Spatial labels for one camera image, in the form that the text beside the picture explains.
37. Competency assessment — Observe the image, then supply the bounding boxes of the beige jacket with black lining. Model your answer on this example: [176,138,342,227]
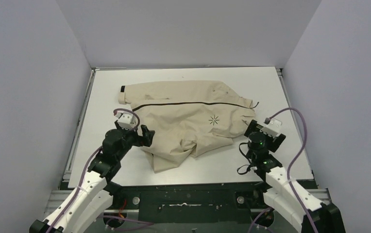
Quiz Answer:
[118,81,256,173]

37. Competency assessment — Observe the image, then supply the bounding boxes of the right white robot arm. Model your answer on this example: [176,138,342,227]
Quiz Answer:
[244,119,346,233]

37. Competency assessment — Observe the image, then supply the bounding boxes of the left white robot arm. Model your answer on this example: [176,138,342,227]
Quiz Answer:
[29,125,155,233]

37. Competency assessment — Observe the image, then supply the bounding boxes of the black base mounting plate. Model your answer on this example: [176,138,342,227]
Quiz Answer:
[104,182,267,224]

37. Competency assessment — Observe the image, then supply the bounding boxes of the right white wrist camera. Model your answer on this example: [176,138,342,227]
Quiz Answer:
[260,118,283,138]

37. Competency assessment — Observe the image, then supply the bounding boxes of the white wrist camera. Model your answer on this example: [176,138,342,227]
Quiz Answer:
[116,113,139,130]
[260,118,283,138]

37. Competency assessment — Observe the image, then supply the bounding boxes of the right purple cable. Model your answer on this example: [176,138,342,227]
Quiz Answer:
[247,107,320,233]

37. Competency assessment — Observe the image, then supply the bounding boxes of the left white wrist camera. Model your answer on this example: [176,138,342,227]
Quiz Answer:
[116,113,139,130]

